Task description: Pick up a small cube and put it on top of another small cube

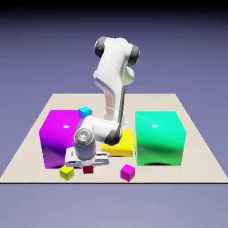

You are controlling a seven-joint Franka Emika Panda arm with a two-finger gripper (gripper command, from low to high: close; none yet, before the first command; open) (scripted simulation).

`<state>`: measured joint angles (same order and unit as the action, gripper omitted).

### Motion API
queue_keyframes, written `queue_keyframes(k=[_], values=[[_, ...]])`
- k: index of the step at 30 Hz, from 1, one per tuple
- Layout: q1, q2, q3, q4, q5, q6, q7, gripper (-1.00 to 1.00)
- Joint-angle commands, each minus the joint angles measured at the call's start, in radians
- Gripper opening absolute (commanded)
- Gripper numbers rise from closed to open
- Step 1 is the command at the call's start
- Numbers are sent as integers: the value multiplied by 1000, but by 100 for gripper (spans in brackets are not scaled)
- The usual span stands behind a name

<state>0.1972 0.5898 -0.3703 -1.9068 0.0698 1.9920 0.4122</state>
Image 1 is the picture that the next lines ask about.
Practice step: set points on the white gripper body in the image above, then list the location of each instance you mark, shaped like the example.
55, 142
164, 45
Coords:
101, 158

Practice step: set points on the small yellow cube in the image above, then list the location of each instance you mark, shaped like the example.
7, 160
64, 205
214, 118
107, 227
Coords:
67, 172

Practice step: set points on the large magenta box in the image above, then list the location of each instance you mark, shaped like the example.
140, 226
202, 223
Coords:
57, 135

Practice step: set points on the small cyan cube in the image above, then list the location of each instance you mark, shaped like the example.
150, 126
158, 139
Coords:
84, 111

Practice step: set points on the large yellow box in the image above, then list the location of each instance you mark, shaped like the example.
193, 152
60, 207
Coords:
122, 147

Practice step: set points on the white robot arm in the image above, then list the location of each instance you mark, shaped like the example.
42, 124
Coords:
110, 71

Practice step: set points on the large green box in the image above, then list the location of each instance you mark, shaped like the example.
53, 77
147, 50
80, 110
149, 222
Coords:
160, 139

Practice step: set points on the small magenta cube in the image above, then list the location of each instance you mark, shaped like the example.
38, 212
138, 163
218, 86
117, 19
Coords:
127, 172

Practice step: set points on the small red cube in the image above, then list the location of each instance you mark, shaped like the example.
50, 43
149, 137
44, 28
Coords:
88, 169

